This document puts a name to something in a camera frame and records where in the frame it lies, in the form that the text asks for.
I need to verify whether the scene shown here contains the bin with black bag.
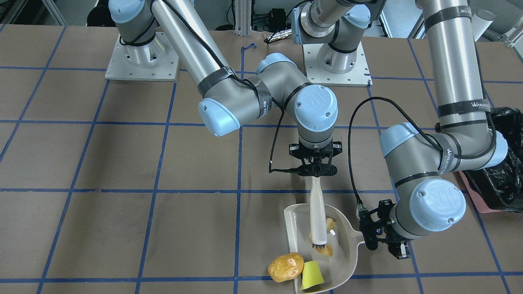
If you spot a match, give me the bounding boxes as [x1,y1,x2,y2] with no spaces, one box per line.
[458,107,523,214]

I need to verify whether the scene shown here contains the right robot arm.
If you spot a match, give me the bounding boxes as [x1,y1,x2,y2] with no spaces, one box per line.
[108,0,342,177]

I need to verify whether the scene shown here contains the toy potato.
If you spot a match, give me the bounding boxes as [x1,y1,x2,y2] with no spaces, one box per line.
[267,252,304,283]

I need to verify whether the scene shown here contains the beige plastic dustpan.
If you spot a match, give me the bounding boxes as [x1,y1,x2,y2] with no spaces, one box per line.
[283,203,364,294]

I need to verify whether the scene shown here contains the aluminium frame post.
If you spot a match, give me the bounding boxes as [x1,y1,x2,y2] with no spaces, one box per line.
[233,0,254,37]

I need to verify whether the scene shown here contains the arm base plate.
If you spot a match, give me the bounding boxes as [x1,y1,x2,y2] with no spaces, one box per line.
[302,43,373,87]
[105,32,179,82]

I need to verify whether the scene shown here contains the silver connector plug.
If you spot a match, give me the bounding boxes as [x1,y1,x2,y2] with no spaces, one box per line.
[264,29,293,44]

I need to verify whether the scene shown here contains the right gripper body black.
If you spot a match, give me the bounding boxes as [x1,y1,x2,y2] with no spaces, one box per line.
[289,141,342,177]

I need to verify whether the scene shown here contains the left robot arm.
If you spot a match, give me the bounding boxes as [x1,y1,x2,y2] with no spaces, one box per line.
[355,0,508,259]

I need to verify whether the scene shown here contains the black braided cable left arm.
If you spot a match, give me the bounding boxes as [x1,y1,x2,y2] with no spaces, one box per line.
[348,41,497,209]

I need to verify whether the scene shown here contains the yellow sponge piece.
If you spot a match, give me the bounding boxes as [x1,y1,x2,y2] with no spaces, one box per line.
[300,260,325,290]

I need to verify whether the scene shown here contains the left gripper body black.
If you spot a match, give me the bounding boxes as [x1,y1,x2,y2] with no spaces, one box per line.
[359,214,405,250]

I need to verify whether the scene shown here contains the white hand brush black bristles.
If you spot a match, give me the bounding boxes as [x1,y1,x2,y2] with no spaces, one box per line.
[309,177,328,249]

